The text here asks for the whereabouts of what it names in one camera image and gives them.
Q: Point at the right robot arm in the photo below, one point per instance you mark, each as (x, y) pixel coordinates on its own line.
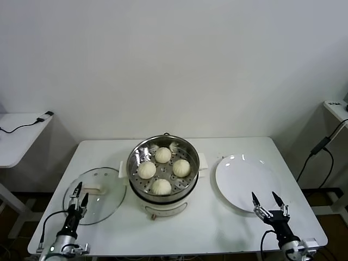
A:
(292, 248)

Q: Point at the white side table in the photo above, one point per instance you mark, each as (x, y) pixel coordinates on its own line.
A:
(16, 141)

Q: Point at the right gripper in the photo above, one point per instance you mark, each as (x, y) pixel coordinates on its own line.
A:
(281, 223)

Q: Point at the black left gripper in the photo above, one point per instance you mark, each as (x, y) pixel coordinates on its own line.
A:
(73, 220)

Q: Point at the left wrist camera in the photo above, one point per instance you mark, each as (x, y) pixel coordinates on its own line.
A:
(83, 248)

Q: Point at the stainless steel steamer basket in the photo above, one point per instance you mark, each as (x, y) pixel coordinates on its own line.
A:
(136, 163)

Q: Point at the white steamed baozi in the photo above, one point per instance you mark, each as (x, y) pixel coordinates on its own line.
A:
(181, 167)
(146, 170)
(161, 187)
(163, 155)

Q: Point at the white round plate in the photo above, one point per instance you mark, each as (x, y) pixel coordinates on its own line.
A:
(244, 179)

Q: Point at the glass pot lid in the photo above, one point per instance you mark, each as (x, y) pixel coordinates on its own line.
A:
(108, 195)

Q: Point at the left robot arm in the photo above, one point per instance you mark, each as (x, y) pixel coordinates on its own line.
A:
(62, 244)

